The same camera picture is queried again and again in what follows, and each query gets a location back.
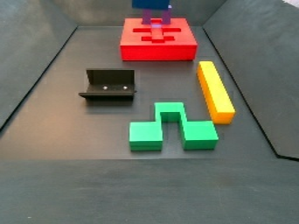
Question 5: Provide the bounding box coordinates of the blue U-shaped block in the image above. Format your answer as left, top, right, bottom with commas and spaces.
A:
132, 0, 170, 10

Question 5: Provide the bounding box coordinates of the red puzzle base block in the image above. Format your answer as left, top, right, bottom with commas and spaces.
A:
118, 18, 197, 61

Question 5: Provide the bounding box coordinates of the black angle fixture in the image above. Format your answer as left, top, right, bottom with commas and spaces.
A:
78, 68, 136, 100

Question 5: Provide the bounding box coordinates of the yellow long bar block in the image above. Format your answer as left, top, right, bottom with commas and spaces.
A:
197, 61, 236, 124

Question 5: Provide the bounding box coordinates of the green zigzag block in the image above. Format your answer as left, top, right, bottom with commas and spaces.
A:
128, 102, 218, 151

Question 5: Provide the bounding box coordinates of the purple U-shaped block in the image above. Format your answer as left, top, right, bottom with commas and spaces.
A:
141, 5, 172, 25

